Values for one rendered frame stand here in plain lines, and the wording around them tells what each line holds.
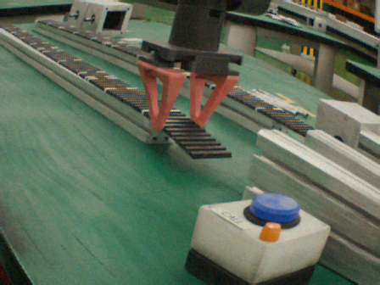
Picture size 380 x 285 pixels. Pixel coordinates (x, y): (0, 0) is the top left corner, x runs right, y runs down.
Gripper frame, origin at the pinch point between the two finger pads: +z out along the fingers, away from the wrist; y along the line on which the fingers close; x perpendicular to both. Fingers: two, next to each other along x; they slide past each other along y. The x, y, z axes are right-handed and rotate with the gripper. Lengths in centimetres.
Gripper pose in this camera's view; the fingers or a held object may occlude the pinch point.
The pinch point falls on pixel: (177, 122)
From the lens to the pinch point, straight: 80.3
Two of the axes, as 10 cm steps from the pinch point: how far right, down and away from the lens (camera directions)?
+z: -1.9, 9.4, 2.8
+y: 7.9, -0.3, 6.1
